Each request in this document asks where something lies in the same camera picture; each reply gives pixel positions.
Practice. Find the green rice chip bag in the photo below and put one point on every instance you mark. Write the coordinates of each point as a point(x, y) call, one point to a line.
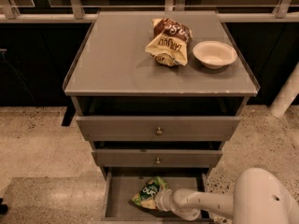
point(145, 197)

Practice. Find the white pole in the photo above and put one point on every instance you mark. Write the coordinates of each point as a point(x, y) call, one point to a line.
point(287, 94)

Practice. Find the brass top drawer knob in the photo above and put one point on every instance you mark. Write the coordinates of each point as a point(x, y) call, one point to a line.
point(159, 131)

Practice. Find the white paper bowl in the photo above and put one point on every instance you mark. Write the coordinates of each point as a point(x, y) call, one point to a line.
point(214, 54)

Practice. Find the grey bottom drawer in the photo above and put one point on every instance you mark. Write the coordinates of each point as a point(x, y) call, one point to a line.
point(124, 183)

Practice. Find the grey middle drawer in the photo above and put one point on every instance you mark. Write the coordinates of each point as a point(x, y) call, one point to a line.
point(146, 157)

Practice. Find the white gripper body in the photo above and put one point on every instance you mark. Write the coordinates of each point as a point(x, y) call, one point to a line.
point(164, 200)

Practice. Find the white metal railing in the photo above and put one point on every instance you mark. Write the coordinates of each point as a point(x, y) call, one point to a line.
point(87, 10)

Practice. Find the grey top drawer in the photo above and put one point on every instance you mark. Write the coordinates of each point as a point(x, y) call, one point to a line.
point(143, 128)

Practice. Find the grey drawer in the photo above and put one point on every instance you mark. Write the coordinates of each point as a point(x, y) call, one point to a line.
point(146, 157)
point(124, 183)
point(143, 128)

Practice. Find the black object at floor edge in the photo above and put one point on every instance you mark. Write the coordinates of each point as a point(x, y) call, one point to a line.
point(3, 207)

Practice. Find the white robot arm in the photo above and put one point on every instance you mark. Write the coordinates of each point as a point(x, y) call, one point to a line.
point(259, 198)

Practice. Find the grey drawer cabinet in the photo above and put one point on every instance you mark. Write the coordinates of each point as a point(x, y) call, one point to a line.
point(113, 75)

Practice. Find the brown yellow chip bag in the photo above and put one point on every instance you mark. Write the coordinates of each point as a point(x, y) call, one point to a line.
point(170, 42)

